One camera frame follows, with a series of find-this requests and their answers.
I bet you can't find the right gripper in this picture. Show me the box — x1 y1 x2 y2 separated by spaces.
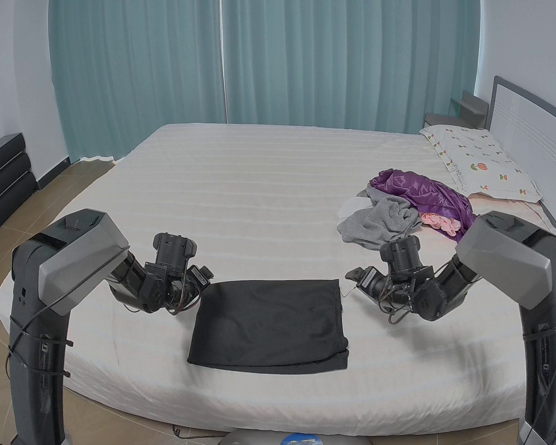
345 268 393 305

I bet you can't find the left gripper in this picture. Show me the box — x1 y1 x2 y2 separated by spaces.
174 265 214 312

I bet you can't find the black T-shirt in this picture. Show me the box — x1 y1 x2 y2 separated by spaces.
187 278 349 374

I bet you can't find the bed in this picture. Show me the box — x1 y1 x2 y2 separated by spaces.
0 76 556 434

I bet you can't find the grey knitted garment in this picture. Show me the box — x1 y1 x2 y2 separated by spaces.
337 186 420 250

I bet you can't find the white garment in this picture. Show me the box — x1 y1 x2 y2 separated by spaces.
337 197 371 221

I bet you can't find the pink garment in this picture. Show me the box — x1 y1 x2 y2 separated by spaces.
419 211 464 233

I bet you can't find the purple satin garment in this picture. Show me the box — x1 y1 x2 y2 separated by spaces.
369 169 475 242

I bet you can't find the white printed pillow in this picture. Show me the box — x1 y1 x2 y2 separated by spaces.
419 125 543 203

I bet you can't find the grey bedside table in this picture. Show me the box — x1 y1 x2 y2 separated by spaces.
424 90 489 131

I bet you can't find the black chest of drawers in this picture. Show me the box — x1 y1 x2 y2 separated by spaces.
0 133 40 244

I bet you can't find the blue-green curtain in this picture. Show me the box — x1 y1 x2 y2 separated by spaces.
222 0 482 133
50 0 228 163

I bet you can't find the black cable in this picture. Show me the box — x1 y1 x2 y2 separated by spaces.
171 426 216 438

